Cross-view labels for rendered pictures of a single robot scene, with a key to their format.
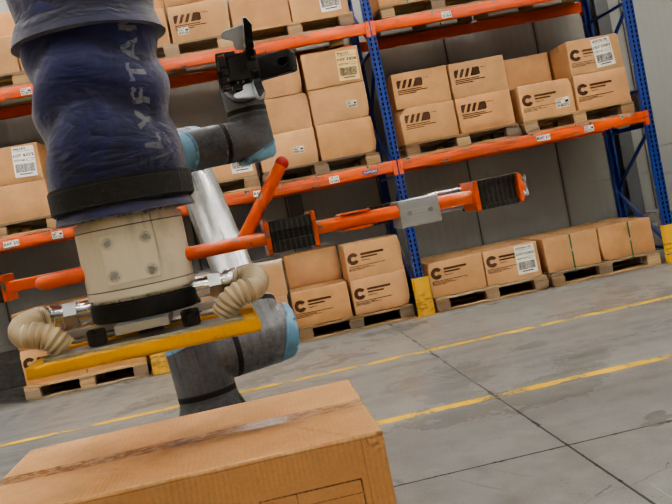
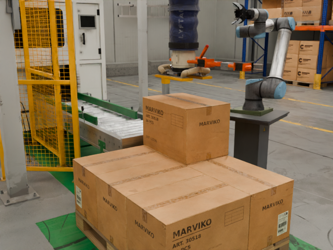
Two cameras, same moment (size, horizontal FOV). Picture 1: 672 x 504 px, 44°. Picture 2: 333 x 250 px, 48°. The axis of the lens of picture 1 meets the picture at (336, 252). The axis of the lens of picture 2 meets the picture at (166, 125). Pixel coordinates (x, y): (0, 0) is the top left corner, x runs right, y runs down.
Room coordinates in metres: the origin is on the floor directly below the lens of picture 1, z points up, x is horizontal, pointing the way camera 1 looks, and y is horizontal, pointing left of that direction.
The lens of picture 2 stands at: (-0.12, -2.15, 1.45)
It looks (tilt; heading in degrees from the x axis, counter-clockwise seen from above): 14 degrees down; 62
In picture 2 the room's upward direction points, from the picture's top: straight up
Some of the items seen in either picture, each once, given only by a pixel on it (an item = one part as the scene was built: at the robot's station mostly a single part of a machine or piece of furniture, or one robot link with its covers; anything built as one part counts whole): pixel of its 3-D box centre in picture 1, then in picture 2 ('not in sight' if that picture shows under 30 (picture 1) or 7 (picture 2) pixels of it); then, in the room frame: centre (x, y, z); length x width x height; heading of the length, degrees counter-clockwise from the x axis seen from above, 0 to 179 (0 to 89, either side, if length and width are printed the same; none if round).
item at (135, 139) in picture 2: not in sight; (156, 135); (1.30, 0.67, 0.58); 0.70 x 0.03 x 0.06; 7
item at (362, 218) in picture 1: (254, 239); (213, 61); (1.50, 0.14, 1.24); 0.93 x 0.30 x 0.04; 98
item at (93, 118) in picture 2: not in sight; (63, 108); (0.84, 2.15, 0.60); 1.60 x 0.10 x 0.09; 97
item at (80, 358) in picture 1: (145, 335); (173, 75); (1.26, 0.30, 1.14); 0.34 x 0.10 x 0.05; 98
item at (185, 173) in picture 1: (122, 193); (184, 44); (1.35, 0.32, 1.36); 0.23 x 0.23 x 0.04
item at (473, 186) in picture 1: (492, 192); (242, 66); (1.43, -0.28, 1.24); 0.08 x 0.07 x 0.05; 98
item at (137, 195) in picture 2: not in sight; (174, 195); (1.08, -0.04, 0.34); 1.20 x 1.00 x 0.40; 97
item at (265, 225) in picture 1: (289, 233); (205, 62); (1.38, 0.07, 1.24); 0.10 x 0.08 x 0.06; 8
